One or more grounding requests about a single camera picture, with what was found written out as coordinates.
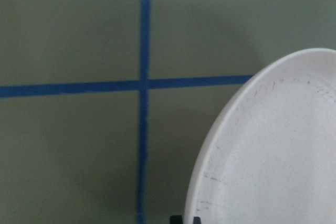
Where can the pink plate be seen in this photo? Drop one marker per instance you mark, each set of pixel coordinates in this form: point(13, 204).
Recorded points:
point(270, 155)

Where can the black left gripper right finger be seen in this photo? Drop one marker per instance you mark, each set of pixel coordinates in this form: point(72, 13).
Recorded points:
point(197, 220)

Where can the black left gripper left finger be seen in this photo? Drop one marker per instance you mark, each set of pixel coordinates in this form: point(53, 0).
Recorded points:
point(176, 219)

